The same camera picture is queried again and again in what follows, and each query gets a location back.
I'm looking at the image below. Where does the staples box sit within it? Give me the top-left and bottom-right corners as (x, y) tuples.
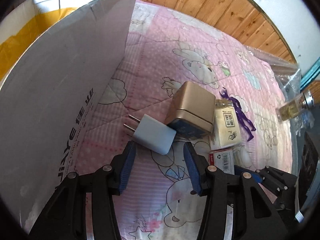
(209, 148), (234, 174)

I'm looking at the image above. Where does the white usb charger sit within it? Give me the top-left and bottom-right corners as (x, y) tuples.
(123, 114), (176, 155)

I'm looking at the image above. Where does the yellow tissue pack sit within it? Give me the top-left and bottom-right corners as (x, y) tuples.
(209, 99), (242, 151)

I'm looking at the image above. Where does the purple action figure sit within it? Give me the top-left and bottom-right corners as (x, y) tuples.
(219, 87), (256, 141)

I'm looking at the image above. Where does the gold square box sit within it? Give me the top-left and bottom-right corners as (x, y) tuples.
(164, 81), (216, 140)

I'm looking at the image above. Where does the glass bottle with metal cap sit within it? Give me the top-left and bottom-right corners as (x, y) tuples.
(276, 89), (315, 121)

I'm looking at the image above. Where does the clear plastic bubble wrap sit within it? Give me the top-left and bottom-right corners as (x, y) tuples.
(246, 46), (317, 136)

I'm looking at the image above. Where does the pink cartoon bed quilt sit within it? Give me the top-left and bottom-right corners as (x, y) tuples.
(74, 1), (293, 239)

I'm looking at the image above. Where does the white cardboard box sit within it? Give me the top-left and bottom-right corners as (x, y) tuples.
(1, 0), (136, 233)

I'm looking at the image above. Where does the wooden headboard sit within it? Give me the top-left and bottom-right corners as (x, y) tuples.
(141, 0), (297, 63)

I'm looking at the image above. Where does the teal strip on wall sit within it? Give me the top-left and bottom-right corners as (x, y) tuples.
(300, 58), (320, 91)

